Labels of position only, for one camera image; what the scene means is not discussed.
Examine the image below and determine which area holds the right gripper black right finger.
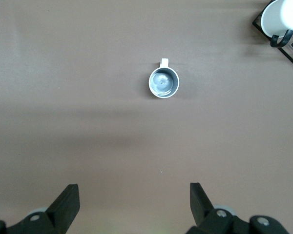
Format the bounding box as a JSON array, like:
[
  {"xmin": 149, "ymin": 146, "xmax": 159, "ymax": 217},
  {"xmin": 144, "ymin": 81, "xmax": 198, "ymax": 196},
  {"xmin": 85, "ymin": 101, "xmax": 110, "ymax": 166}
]
[{"xmin": 185, "ymin": 182, "xmax": 290, "ymax": 234}]

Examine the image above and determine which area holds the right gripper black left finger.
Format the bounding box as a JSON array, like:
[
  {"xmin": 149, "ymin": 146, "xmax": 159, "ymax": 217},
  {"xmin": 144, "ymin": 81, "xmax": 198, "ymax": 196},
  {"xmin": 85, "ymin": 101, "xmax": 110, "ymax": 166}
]
[{"xmin": 7, "ymin": 184, "xmax": 81, "ymax": 234}]

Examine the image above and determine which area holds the black wire rack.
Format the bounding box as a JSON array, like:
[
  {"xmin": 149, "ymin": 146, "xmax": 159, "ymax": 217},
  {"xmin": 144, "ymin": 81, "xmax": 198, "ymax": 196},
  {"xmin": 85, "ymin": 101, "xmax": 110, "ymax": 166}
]
[{"xmin": 252, "ymin": 11, "xmax": 293, "ymax": 73}]

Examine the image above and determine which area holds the white mug with black handle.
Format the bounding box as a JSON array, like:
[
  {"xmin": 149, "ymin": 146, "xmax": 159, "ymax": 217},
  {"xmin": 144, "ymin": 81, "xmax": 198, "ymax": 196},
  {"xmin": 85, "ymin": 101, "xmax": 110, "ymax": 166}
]
[{"xmin": 260, "ymin": 0, "xmax": 293, "ymax": 48}]

